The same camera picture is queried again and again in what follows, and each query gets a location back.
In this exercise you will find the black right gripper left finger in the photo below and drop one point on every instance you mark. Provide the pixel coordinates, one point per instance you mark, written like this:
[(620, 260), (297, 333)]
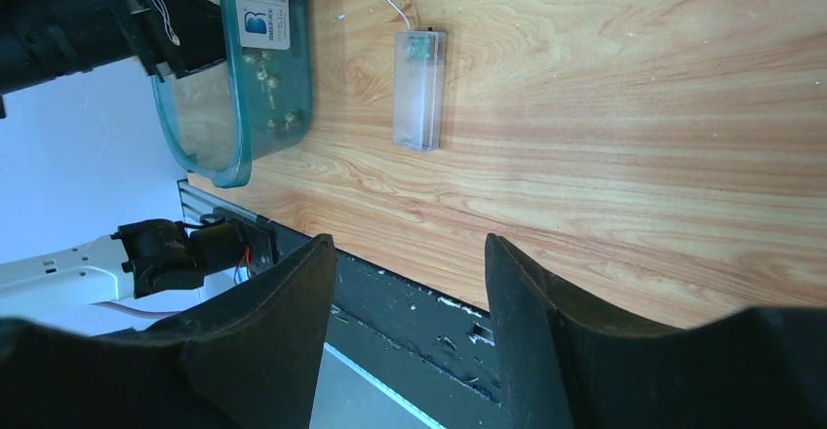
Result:
[(246, 358)]

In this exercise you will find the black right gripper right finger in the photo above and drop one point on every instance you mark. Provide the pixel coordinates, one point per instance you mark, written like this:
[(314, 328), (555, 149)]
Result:
[(569, 359)]

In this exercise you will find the gold bead garland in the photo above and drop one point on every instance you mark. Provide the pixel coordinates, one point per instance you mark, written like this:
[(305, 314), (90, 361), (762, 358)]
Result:
[(279, 123)]

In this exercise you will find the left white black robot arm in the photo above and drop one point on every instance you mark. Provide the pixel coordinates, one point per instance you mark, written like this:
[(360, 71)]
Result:
[(43, 40)]

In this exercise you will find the clear glass tray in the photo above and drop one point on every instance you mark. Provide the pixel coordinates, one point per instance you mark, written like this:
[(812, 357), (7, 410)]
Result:
[(256, 102)]

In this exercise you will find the clear plastic battery box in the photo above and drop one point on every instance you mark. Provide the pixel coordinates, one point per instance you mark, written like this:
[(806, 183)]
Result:
[(418, 88)]

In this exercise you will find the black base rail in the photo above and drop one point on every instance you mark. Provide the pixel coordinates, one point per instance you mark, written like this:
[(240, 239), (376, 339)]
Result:
[(435, 351)]

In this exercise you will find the aluminium frame rail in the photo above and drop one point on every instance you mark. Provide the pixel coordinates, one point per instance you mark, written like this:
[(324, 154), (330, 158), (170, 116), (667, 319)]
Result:
[(197, 204)]

